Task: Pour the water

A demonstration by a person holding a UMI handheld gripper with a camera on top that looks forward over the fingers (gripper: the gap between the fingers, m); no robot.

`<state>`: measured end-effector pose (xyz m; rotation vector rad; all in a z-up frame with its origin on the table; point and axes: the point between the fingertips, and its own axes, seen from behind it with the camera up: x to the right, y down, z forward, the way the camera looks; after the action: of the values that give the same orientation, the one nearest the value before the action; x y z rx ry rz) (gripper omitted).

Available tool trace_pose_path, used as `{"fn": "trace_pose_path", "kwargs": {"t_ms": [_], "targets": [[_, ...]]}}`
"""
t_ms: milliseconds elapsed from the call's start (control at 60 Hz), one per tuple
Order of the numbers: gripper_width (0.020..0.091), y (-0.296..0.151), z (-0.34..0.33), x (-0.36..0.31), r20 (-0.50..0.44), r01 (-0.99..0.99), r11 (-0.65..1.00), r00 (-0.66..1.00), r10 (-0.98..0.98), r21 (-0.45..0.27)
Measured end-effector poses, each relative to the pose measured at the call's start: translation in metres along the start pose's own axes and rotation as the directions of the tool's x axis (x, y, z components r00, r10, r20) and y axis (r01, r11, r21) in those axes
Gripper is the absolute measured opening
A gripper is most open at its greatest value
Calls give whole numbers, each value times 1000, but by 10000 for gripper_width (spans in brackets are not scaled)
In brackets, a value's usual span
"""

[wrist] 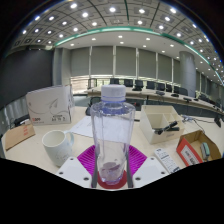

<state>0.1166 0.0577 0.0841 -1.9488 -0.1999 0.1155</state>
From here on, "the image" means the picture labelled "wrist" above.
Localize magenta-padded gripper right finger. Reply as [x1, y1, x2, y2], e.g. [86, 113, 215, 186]
[125, 144, 169, 188]

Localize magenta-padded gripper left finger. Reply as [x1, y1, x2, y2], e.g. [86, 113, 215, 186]
[55, 144, 99, 188]

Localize clear plastic water bottle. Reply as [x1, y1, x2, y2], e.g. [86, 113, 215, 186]
[89, 84, 137, 187]

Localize white remote control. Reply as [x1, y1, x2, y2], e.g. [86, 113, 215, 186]
[153, 147, 182, 174]

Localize white ceramic mug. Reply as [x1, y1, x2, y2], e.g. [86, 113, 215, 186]
[41, 129, 75, 168]

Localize flat round red coaster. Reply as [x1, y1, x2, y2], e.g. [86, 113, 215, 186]
[91, 169, 129, 190]

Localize cream open organizer box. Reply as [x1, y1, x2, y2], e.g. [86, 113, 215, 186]
[139, 104, 186, 145]

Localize white printed paper sheet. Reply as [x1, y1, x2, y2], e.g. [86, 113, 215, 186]
[68, 115, 96, 138]

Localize black marker in organizer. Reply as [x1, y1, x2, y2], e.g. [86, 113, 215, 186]
[153, 120, 181, 135]

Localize grey-green board eraser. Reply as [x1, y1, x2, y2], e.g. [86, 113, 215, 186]
[200, 142, 211, 162]

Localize flat brown cardboard piece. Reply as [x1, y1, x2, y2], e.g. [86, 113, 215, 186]
[1, 123, 36, 152]

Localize white printed carton box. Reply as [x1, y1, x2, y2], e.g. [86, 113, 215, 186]
[25, 84, 76, 126]

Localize long curved conference desk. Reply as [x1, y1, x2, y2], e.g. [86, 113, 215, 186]
[84, 87, 224, 114]

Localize group of ceiling lights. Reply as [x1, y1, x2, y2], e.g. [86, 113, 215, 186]
[13, 0, 224, 78]

